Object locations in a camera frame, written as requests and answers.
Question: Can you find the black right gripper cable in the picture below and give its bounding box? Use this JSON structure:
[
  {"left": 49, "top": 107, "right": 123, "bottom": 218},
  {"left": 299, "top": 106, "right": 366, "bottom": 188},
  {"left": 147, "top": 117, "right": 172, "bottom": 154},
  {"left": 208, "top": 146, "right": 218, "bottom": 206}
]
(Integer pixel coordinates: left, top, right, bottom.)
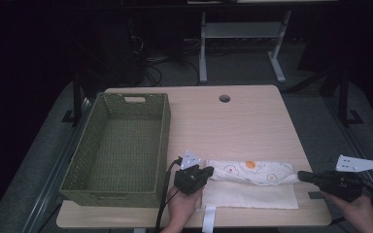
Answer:
[{"left": 331, "top": 216, "right": 349, "bottom": 227}]

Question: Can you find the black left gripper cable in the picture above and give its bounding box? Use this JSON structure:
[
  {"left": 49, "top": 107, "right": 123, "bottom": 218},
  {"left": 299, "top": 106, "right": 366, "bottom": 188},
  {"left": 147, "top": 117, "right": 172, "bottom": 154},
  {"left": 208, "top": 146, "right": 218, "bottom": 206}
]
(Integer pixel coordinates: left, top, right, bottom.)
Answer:
[{"left": 154, "top": 156, "right": 184, "bottom": 233}]

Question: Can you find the white metal desk frame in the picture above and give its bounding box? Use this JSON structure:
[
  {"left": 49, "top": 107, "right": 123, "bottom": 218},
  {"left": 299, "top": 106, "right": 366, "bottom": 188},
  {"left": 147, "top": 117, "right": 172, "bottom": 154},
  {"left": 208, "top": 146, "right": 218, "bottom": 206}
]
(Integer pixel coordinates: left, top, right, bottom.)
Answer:
[{"left": 198, "top": 9, "right": 293, "bottom": 84}]

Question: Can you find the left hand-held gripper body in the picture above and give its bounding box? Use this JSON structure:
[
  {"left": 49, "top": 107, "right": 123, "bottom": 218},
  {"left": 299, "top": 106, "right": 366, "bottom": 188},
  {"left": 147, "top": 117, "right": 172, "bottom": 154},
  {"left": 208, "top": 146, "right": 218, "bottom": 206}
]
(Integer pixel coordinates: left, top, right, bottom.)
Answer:
[{"left": 173, "top": 149, "right": 210, "bottom": 196}]

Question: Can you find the black metal stand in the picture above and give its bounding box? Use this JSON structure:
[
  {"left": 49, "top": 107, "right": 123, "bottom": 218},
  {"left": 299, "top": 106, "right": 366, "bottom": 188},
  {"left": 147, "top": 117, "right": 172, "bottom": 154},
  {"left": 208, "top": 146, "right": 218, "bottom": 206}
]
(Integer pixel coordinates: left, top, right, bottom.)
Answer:
[
  {"left": 335, "top": 68, "right": 365, "bottom": 128},
  {"left": 60, "top": 71, "right": 91, "bottom": 126}
]

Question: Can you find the white printed cloth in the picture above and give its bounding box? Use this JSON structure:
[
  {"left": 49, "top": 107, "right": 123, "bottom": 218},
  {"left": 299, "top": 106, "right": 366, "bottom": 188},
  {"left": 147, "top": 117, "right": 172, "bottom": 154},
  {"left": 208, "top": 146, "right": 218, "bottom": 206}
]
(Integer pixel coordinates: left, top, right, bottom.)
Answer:
[{"left": 201, "top": 158, "right": 301, "bottom": 233}]

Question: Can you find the person's right hand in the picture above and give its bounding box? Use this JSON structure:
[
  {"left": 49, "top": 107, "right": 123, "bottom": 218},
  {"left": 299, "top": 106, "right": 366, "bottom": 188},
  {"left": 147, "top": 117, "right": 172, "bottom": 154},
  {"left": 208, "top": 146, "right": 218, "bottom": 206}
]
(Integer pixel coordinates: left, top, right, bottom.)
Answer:
[{"left": 323, "top": 191, "right": 373, "bottom": 233}]

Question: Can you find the grey metal floor rail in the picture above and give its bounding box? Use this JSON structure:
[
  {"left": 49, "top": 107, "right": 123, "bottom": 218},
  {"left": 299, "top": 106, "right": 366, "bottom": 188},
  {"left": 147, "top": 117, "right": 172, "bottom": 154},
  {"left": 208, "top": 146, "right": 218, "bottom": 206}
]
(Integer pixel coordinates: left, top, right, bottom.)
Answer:
[
  {"left": 21, "top": 96, "right": 95, "bottom": 233},
  {"left": 325, "top": 96, "right": 373, "bottom": 225}
]

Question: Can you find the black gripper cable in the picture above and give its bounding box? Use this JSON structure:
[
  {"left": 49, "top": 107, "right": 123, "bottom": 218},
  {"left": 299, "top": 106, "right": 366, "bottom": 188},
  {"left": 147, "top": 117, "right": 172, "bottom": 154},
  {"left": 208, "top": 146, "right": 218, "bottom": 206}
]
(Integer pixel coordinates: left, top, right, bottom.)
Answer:
[
  {"left": 331, "top": 216, "right": 349, "bottom": 227},
  {"left": 154, "top": 156, "right": 184, "bottom": 233}
]

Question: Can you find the green woven basket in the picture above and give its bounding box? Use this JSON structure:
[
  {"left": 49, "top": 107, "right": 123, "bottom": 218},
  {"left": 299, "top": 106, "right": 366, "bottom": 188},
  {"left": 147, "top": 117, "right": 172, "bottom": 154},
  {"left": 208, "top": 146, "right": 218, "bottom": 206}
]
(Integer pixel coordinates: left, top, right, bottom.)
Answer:
[{"left": 58, "top": 92, "right": 172, "bottom": 209}]

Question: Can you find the bundle of floor cables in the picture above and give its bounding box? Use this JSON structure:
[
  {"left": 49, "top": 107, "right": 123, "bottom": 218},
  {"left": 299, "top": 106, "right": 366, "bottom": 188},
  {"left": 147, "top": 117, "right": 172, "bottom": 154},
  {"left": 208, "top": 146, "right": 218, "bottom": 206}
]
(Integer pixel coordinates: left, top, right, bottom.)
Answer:
[{"left": 138, "top": 53, "right": 202, "bottom": 87}]

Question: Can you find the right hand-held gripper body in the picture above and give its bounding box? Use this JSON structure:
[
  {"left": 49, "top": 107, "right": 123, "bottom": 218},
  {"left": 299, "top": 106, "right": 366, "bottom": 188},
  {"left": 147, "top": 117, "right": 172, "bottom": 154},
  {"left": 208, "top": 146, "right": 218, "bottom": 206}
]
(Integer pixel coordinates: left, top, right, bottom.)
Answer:
[{"left": 316, "top": 154, "right": 373, "bottom": 204}]

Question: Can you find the person's left hand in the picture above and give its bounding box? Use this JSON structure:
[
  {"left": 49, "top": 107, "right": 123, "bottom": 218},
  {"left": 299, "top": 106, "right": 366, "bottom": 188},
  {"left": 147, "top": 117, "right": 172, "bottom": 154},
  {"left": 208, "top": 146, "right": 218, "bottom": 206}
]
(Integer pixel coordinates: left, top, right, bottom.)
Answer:
[{"left": 161, "top": 186, "right": 206, "bottom": 233}]

